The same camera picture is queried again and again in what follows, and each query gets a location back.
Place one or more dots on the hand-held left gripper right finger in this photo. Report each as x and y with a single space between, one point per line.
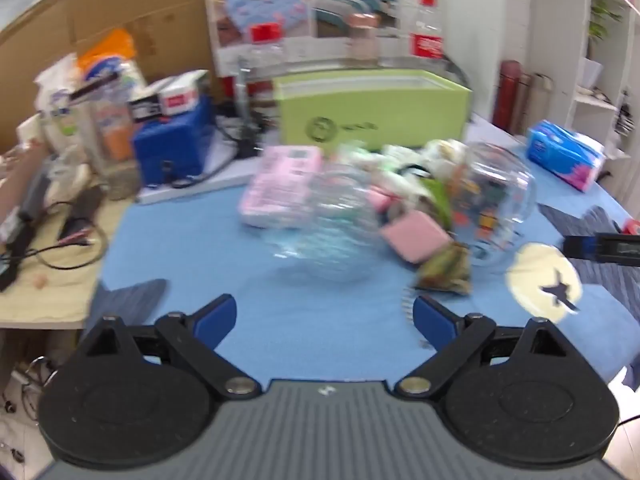
432 320

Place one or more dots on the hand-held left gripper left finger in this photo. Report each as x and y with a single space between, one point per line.
217 317

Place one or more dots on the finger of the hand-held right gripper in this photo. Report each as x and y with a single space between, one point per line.
600 247

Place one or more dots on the green snack packet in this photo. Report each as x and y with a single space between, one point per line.
447 270

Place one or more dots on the pink sponge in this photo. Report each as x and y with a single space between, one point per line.
415 235

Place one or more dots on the white plush toy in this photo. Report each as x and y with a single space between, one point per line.
445 152

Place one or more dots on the light green cardboard box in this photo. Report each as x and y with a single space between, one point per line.
372 110

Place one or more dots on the white green soft bundle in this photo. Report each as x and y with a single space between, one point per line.
362 157

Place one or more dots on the blue printed blanket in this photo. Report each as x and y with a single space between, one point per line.
200 250

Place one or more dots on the blue tissue pack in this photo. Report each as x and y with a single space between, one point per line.
565 155

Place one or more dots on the clear plastic bottle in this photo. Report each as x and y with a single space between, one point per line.
325 240

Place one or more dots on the white shelf unit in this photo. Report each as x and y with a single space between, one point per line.
600 105

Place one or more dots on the pink calculator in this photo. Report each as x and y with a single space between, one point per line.
280 185

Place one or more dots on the brown thermos flask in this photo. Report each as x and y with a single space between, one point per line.
537 100

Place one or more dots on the blue power supply unit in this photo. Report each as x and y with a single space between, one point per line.
172 145

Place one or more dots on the red thermos flask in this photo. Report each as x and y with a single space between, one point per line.
507 95

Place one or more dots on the metal key rings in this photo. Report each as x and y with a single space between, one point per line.
35 375

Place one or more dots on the black stand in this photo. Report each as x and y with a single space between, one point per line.
245 110

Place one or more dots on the clear jar with orange contents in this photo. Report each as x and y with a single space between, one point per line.
115 130

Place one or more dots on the black hand tool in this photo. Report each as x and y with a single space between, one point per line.
20 230

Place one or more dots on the white red small box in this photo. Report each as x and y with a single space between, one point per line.
182 95

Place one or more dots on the green potted plant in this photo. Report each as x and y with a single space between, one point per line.
602 20

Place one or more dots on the pile of plastic bags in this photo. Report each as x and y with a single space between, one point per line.
60 95

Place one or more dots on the red label clear bottle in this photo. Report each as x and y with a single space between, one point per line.
267 45

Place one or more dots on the red label cola bottle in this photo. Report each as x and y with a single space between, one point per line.
427 30

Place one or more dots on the pink cap clear bottle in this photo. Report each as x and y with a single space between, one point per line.
362 35

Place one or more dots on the bedding picture poster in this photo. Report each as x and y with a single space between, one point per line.
300 0

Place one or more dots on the brown cardboard box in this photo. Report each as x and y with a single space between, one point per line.
100 10

